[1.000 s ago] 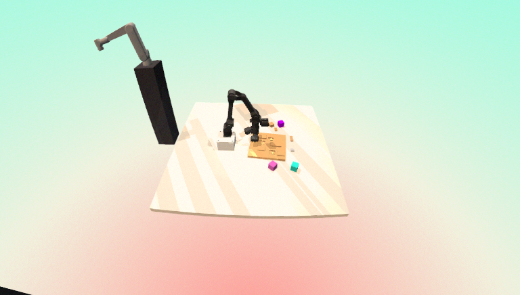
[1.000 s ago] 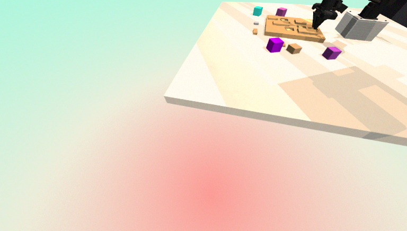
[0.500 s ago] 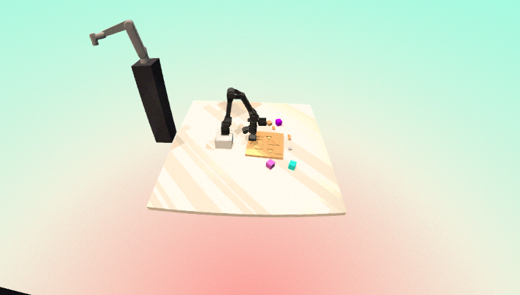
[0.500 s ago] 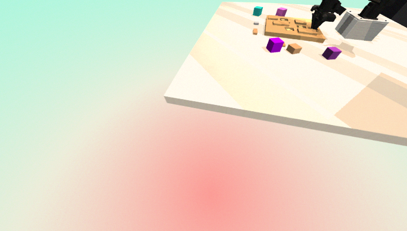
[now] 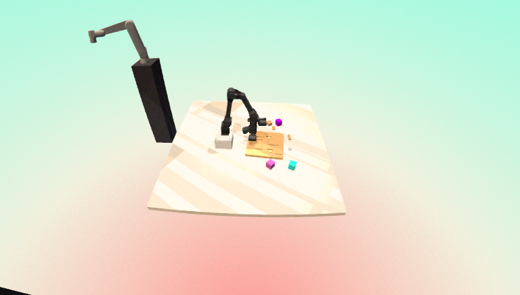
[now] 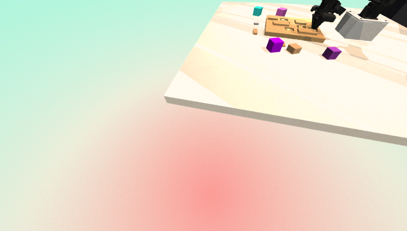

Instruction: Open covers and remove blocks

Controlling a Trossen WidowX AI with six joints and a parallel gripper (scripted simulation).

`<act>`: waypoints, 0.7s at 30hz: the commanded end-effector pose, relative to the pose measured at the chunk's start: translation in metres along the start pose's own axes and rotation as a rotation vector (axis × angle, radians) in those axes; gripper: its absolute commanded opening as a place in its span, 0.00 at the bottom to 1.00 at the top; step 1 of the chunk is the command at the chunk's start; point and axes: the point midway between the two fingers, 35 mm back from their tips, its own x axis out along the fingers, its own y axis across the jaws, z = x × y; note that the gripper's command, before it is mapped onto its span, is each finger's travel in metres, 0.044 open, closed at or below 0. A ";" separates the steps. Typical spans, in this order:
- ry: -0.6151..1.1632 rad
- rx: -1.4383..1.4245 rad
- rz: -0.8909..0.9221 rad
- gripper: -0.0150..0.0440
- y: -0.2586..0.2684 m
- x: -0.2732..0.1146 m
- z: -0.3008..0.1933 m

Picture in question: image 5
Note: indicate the teal cube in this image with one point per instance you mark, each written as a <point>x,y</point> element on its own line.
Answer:
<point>292,165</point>

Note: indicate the orange puzzle board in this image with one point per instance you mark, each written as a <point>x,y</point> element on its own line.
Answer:
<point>261,150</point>

